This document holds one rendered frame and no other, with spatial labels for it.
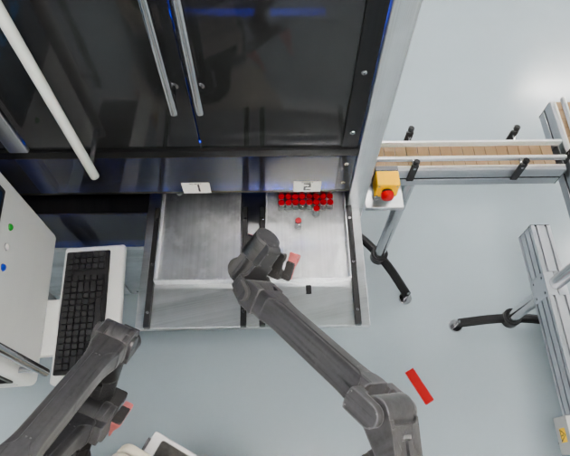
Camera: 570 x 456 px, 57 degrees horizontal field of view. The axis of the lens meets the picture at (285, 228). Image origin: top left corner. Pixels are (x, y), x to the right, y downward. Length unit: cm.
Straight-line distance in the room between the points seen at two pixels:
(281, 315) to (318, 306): 59
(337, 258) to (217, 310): 41
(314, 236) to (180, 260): 43
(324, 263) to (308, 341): 70
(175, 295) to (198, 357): 88
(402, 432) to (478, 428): 169
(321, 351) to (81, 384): 42
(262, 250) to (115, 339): 34
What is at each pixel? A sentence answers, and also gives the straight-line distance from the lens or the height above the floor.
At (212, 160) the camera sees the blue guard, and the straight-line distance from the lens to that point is 151.
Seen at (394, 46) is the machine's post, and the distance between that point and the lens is 120.
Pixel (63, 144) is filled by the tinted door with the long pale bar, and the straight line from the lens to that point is 155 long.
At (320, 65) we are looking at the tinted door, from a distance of 123.
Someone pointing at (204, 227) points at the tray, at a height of 88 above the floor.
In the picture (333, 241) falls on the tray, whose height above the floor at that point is 88.
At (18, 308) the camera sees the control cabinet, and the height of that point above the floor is 99.
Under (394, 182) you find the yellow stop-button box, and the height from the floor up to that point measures 103.
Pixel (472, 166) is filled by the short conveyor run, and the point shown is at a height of 93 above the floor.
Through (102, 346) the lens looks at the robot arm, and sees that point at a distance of 107.
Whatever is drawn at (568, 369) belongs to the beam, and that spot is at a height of 55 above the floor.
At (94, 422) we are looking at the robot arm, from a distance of 117.
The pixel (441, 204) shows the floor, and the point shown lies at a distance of 288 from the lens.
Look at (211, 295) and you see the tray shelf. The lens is 162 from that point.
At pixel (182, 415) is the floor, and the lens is 245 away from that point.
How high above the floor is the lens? 239
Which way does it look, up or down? 63 degrees down
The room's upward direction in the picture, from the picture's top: 1 degrees clockwise
